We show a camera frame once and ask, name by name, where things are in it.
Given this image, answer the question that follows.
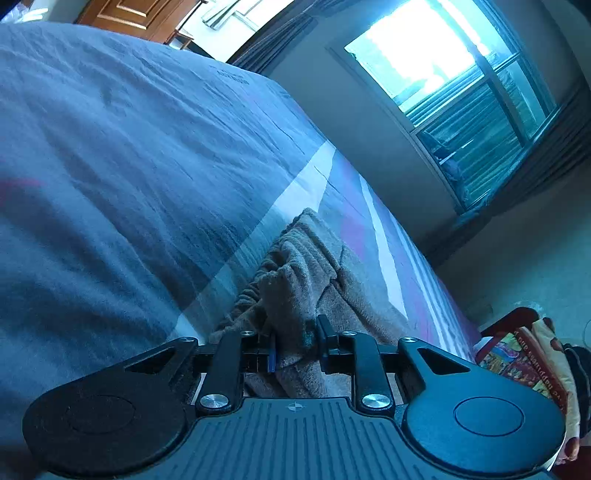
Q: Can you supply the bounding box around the small wooden furniture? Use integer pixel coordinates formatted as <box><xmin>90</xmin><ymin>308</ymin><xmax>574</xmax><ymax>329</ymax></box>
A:
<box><xmin>167</xmin><ymin>27</ymin><xmax>195</xmax><ymax>51</ymax></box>

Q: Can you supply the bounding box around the dark curtain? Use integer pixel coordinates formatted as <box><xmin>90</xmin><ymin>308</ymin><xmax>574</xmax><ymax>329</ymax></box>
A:
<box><xmin>228</xmin><ymin>0</ymin><xmax>324</xmax><ymax>77</ymax></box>
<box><xmin>425</xmin><ymin>78</ymin><xmax>591</xmax><ymax>265</ymax></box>

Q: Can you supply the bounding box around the brown towel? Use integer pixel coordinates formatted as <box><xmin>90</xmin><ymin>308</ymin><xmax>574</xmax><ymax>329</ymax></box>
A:
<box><xmin>210</xmin><ymin>208</ymin><xmax>416</xmax><ymax>400</ymax></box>

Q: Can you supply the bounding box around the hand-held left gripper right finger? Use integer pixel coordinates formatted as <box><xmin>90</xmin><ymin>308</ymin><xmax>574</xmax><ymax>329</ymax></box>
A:
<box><xmin>315</xmin><ymin>314</ymin><xmax>478</xmax><ymax>413</ymax></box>

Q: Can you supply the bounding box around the window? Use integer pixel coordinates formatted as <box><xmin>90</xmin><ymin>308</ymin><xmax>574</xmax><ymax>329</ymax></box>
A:
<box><xmin>328</xmin><ymin>0</ymin><xmax>578</xmax><ymax>215</ymax></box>

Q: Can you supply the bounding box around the black garment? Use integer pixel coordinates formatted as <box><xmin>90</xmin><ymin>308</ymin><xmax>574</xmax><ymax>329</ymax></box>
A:
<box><xmin>561</xmin><ymin>342</ymin><xmax>591</xmax><ymax>439</ymax></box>

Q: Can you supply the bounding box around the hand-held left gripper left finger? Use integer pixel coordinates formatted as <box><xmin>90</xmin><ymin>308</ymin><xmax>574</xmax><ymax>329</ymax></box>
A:
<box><xmin>122</xmin><ymin>330</ymin><xmax>279</xmax><ymax>414</ymax></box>

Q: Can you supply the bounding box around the wooden door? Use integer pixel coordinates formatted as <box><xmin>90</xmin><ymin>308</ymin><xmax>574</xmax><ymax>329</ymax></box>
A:
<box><xmin>76</xmin><ymin>0</ymin><xmax>204</xmax><ymax>44</ymax></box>

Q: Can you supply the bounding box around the colourful printed bag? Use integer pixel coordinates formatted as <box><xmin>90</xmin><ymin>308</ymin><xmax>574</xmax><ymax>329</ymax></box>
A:
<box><xmin>473</xmin><ymin>307</ymin><xmax>583</xmax><ymax>462</ymax></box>

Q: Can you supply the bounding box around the bed with striped sheet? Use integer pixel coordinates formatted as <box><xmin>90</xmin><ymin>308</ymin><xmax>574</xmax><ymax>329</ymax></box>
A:
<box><xmin>0</xmin><ymin>21</ymin><xmax>483</xmax><ymax>480</ymax></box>

